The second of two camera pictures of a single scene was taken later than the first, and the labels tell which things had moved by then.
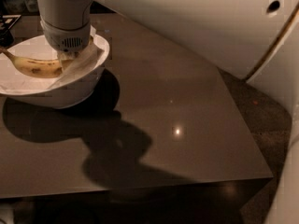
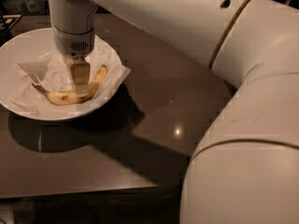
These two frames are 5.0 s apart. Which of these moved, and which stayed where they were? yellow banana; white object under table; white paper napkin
Moved: white paper napkin; yellow banana
Stayed: white object under table
